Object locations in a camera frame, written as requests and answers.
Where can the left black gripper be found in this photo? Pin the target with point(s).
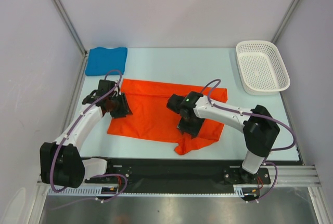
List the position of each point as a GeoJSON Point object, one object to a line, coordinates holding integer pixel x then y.
{"type": "Point", "coordinates": [125, 109]}

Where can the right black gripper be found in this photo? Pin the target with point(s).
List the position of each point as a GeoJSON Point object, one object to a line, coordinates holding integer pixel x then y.
{"type": "Point", "coordinates": [191, 126]}

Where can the orange t shirt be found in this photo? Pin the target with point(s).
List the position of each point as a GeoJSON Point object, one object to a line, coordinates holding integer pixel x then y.
{"type": "Point", "coordinates": [152, 120]}

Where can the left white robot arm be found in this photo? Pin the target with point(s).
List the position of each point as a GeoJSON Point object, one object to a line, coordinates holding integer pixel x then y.
{"type": "Point", "coordinates": [61, 164]}

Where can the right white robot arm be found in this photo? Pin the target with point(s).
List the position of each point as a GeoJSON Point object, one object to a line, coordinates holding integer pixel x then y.
{"type": "Point", "coordinates": [259, 131]}

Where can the folded blue t shirt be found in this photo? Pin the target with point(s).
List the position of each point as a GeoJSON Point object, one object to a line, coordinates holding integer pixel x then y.
{"type": "Point", "coordinates": [102, 60]}

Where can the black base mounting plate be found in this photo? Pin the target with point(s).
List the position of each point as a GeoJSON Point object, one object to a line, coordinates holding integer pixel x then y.
{"type": "Point", "coordinates": [182, 176]}

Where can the white plastic basket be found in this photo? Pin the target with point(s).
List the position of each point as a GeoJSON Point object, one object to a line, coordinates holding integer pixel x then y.
{"type": "Point", "coordinates": [261, 68]}

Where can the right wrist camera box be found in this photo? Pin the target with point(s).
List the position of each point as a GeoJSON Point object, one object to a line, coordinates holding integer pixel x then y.
{"type": "Point", "coordinates": [179, 104]}

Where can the white slotted cable duct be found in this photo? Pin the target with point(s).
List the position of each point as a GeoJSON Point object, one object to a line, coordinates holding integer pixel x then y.
{"type": "Point", "coordinates": [109, 191]}

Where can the left aluminium corner post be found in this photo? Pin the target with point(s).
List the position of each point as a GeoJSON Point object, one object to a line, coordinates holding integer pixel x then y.
{"type": "Point", "coordinates": [69, 25]}

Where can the aluminium corner post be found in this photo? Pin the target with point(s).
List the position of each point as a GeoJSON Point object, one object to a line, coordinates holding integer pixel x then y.
{"type": "Point", "coordinates": [69, 25]}
{"type": "Point", "coordinates": [285, 20]}

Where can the right aluminium corner post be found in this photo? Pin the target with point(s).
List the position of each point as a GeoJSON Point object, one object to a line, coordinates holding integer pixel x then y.
{"type": "Point", "coordinates": [285, 20]}

